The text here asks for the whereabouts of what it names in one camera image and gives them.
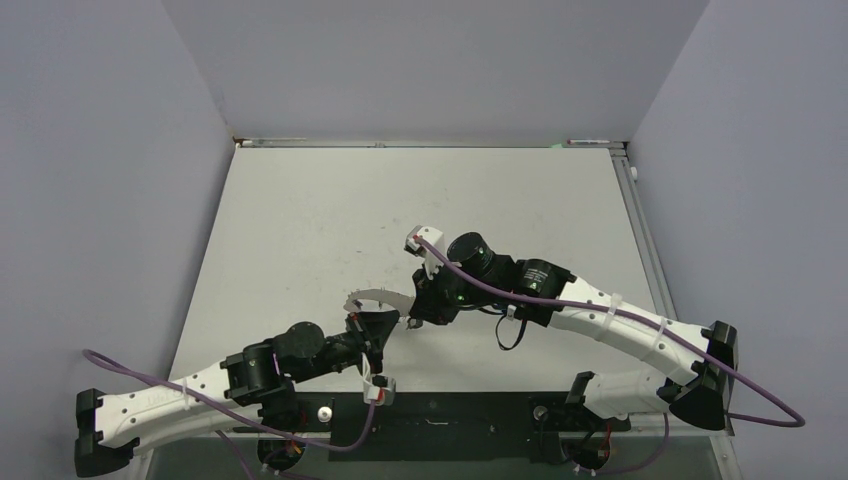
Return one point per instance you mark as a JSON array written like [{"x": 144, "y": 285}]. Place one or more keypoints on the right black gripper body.
[{"x": 447, "y": 295}]

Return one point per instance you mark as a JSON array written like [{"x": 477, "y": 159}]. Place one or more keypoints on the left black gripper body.
[{"x": 345, "y": 348}]

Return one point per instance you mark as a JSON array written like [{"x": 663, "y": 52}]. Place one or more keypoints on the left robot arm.
[{"x": 255, "y": 387}]

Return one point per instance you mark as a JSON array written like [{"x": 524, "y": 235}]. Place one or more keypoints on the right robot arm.
[{"x": 685, "y": 372}]

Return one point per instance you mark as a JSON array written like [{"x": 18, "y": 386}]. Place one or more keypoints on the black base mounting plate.
[{"x": 447, "y": 426}]

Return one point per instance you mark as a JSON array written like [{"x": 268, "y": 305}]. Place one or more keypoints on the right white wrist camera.
[{"x": 420, "y": 241}]

